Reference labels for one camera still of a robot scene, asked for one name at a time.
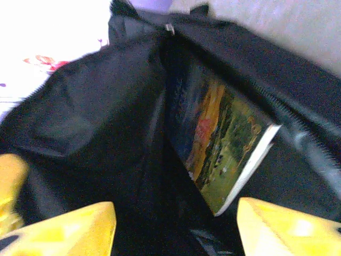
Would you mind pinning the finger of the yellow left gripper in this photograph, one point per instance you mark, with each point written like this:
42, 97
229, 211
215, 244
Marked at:
12, 173

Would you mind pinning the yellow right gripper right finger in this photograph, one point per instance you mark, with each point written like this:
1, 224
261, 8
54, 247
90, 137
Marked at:
287, 232

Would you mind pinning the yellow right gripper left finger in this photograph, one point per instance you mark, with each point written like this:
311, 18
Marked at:
66, 234

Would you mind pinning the black backpack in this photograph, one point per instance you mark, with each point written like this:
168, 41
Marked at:
93, 120

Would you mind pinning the landscape cover book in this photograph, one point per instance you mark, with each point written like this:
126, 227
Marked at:
218, 149

